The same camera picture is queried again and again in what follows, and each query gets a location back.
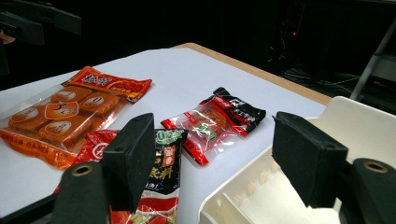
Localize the white paper sheet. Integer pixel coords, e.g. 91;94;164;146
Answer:
0;46;326;224

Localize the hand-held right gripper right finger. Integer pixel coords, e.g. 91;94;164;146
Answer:
271;110;349;209

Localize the bundle of black floor cables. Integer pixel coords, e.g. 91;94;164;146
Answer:
270;66;368;94

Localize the small red black snack packet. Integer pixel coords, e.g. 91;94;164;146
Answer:
161;87;267;166

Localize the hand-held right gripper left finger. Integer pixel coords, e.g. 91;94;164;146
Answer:
100;112;156;213

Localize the grey metal stand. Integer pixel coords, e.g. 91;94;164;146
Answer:
349;18;396;101

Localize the orange snack packet clear window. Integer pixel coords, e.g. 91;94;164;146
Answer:
0;65;153;171

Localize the black red seasoning packet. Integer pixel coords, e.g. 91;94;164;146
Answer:
54;129;190;224

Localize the white plastic container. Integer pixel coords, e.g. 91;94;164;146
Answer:
199;95;396;224

